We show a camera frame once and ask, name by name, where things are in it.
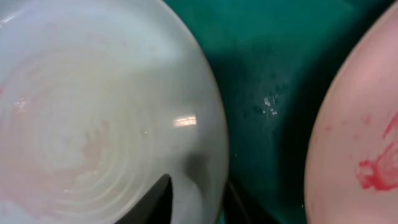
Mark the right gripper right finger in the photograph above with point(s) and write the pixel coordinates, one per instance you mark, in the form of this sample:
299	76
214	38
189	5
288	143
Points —
241	208

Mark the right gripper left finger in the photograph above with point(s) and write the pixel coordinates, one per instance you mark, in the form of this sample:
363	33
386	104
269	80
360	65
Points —
155	207

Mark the light blue plate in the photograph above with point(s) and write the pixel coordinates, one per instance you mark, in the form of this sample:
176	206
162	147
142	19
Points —
99	99

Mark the teal plastic tray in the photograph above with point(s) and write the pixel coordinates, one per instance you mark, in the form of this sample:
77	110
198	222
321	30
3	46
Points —
273	61

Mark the white plate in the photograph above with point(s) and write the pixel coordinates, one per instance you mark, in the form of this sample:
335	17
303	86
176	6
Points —
351	164

